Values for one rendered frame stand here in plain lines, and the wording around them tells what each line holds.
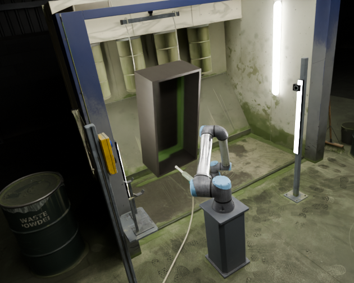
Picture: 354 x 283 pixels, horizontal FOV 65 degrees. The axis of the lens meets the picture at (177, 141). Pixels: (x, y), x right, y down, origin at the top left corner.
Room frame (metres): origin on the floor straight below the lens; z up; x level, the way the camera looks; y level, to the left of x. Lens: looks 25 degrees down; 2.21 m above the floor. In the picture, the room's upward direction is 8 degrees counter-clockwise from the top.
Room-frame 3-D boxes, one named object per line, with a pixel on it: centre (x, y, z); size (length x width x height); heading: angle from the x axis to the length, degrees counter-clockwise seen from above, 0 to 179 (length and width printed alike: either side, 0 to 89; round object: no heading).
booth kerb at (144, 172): (3.90, -0.11, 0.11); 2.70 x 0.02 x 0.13; 117
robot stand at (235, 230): (1.92, -0.32, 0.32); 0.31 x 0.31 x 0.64; 27
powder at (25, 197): (2.28, 1.43, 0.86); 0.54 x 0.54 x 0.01
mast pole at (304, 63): (2.71, -1.33, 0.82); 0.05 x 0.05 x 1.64; 27
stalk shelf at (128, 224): (1.68, 0.39, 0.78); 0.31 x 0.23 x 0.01; 27
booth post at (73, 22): (2.18, 0.64, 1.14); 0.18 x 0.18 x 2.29; 27
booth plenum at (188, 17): (4.23, 0.05, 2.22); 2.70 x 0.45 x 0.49; 117
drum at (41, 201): (2.28, 1.42, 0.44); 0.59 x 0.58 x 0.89; 97
